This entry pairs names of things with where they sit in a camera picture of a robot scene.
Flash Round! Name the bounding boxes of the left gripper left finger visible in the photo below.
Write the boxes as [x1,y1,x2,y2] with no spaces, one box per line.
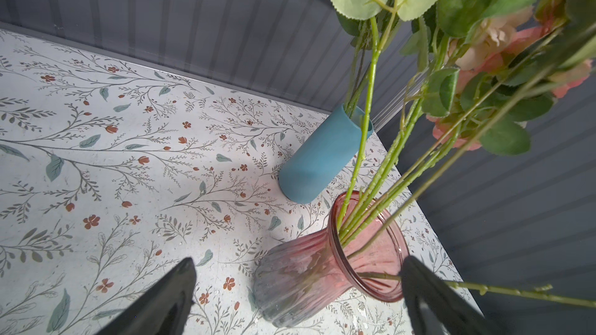
[98,257,196,335]

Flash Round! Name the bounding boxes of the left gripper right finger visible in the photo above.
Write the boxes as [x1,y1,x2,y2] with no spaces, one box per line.
[400,256,501,335]

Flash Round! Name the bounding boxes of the pink ribbed glass vase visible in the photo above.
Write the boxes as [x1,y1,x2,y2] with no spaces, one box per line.
[252,194,409,327]

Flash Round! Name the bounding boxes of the teal ceramic vase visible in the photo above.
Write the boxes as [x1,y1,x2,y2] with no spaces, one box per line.
[278,106,364,204]

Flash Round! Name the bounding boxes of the pink peony spray stem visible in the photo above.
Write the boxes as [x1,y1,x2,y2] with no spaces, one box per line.
[343,21,370,119]

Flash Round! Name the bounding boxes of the peach pink peony stem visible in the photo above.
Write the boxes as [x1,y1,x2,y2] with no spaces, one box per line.
[338,53,594,247]

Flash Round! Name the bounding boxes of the white peony spray stem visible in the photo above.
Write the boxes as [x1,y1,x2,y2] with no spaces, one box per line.
[405,8,569,171]

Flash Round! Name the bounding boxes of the large salmon pink rose stem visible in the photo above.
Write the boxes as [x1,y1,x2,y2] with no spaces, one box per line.
[332,0,534,244]

